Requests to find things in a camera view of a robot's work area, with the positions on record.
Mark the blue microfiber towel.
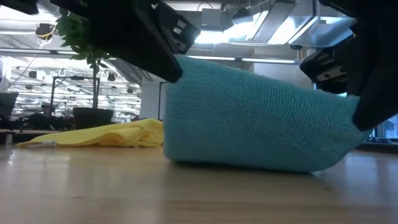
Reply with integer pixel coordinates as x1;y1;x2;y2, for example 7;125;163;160
162;54;373;174

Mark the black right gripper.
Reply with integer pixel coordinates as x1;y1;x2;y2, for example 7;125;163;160
320;0;398;132

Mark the black background workstation frame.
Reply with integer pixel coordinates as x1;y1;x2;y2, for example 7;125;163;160
157;81;169;121

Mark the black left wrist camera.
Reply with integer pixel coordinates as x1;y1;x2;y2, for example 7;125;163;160
150;1;202;56

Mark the black background monitor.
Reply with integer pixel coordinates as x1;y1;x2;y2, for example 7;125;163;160
0;91;20;118

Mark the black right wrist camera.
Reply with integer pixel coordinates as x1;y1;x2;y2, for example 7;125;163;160
299;49;351;95

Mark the yellow microfiber towel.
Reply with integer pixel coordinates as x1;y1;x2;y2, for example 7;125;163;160
17;118;165;149

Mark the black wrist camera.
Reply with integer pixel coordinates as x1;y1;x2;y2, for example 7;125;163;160
299;49;351;95
150;1;202;56

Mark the artificial green leafy plant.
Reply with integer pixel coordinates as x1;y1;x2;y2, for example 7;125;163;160
55;9;111;110

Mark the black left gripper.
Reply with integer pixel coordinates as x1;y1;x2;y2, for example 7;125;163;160
49;0;184;83

